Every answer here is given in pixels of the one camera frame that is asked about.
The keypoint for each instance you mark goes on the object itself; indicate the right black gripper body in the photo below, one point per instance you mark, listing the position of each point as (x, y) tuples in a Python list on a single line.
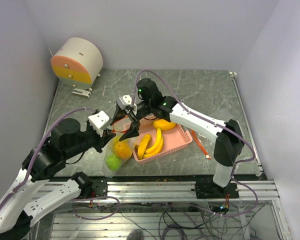
[(143, 109)]

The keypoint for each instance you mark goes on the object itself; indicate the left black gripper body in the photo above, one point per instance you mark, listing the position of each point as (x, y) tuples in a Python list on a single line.
[(93, 138)]

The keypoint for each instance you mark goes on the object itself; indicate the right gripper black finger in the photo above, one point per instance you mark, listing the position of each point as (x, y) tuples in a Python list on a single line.
[(131, 132), (118, 114)]

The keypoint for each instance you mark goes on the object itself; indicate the clear zip bag red zipper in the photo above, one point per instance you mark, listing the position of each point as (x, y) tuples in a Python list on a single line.
[(117, 128)]

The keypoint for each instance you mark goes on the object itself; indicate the yellow toy mango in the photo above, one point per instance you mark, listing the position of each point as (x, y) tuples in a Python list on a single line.
[(122, 150)]

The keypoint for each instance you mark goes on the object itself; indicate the green round toy fruit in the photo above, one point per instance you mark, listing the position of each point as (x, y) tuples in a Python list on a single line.
[(113, 162)]

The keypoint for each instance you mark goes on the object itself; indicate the pink plastic basket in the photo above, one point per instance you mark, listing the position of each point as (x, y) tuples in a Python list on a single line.
[(175, 139)]

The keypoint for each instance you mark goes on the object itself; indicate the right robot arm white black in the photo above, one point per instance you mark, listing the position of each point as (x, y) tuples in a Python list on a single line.
[(168, 108)]

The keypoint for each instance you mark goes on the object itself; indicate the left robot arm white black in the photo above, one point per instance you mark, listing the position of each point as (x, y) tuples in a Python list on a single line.
[(63, 141)]

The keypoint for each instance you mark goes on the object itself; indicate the yellow toy banana bunch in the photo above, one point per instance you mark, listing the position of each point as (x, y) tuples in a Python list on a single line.
[(143, 150)]

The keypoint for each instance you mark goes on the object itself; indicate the white metal latch piece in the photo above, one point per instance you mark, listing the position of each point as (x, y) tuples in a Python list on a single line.
[(81, 93)]

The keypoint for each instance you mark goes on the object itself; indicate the round cream drawer box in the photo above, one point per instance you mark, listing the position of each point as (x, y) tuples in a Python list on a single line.
[(77, 63)]

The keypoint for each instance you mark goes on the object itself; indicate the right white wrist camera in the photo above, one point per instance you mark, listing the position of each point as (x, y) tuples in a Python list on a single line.
[(125, 104)]

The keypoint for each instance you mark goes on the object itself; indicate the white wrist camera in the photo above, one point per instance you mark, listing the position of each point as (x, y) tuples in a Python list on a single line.
[(125, 104), (99, 122)]

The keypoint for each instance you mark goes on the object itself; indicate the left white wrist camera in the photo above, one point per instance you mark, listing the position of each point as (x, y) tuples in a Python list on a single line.
[(99, 122)]

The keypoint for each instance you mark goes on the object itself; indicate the aluminium mounting rail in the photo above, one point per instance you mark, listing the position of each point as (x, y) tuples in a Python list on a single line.
[(156, 191)]

